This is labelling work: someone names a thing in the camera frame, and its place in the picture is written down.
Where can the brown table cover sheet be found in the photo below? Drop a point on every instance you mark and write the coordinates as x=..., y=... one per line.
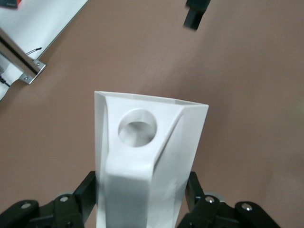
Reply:
x=237, y=95

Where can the white hexagonal cup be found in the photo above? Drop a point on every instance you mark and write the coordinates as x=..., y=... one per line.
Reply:
x=142, y=171

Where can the aluminium profile post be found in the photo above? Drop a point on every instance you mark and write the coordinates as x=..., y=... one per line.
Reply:
x=14, y=51

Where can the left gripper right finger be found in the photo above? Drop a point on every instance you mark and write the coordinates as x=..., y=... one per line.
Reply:
x=206, y=213

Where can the silver angle bracket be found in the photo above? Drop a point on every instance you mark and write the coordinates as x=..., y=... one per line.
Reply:
x=35, y=71

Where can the orange and black box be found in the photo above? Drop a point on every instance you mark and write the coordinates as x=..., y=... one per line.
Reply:
x=8, y=3

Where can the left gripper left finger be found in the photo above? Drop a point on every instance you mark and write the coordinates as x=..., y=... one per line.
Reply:
x=71, y=211

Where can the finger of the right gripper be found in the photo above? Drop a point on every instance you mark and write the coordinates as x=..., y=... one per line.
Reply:
x=194, y=16

